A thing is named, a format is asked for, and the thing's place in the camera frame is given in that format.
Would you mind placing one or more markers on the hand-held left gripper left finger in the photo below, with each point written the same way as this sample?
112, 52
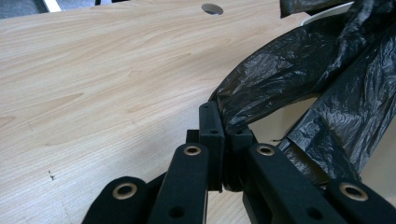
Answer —
211, 137

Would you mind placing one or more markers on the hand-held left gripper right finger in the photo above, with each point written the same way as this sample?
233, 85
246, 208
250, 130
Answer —
241, 140

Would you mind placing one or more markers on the black plastic garbage bag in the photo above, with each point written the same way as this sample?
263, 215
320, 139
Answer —
311, 71

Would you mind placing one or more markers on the grey round table grommet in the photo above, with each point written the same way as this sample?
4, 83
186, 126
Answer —
212, 8

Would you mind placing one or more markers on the white metal stand frame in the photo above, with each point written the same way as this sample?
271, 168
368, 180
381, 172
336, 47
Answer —
51, 4

